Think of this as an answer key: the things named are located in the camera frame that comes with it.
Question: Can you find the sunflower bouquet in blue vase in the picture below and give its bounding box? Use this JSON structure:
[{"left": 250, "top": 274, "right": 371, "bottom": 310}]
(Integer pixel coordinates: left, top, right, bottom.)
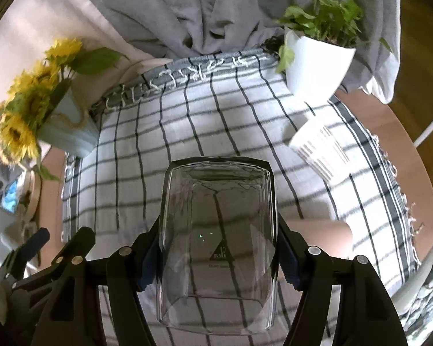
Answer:
[{"left": 0, "top": 38, "right": 124, "bottom": 180}]

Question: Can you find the wooden desk lamp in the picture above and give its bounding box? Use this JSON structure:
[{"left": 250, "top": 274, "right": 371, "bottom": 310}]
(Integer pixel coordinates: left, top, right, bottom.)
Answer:
[{"left": 17, "top": 171, "right": 41, "bottom": 223}]

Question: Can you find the smoky grey glass cup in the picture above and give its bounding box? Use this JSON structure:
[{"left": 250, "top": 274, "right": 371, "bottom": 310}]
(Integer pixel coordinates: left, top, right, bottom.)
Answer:
[{"left": 156, "top": 157, "right": 278, "bottom": 336}]

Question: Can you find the checkered grey white tablecloth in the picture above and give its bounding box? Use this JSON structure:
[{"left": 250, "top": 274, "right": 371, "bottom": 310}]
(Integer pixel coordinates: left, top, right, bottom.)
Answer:
[{"left": 60, "top": 47, "right": 425, "bottom": 346}]

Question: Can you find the patterned white paper cup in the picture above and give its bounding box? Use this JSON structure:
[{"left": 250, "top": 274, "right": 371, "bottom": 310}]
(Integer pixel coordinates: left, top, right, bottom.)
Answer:
[{"left": 289, "top": 116, "right": 350, "bottom": 186}]

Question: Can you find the beige curtain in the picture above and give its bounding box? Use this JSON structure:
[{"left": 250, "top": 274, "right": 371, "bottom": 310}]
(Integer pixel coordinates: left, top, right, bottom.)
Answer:
[{"left": 0, "top": 0, "right": 169, "bottom": 107}]

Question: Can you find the pink paper cup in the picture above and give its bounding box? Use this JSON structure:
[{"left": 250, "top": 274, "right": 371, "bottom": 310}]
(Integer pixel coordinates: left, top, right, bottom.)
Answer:
[{"left": 286, "top": 219, "right": 353, "bottom": 259}]

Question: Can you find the white ring light hoop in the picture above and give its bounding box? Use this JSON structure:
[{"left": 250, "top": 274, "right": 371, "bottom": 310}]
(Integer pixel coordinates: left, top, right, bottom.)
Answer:
[{"left": 414, "top": 120, "right": 433, "bottom": 148}]

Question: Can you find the white power strip cube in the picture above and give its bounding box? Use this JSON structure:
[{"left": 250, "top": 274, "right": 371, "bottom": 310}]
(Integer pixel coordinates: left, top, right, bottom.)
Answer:
[{"left": 0, "top": 207, "right": 38, "bottom": 265}]

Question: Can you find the green plant in white pot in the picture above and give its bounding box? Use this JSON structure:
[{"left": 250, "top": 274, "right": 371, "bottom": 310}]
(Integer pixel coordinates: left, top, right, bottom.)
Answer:
[{"left": 277, "top": 0, "right": 395, "bottom": 104}]

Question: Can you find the grey curtain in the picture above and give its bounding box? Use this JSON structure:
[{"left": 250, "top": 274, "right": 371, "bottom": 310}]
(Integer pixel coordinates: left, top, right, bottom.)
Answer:
[{"left": 90, "top": 0, "right": 401, "bottom": 103}]

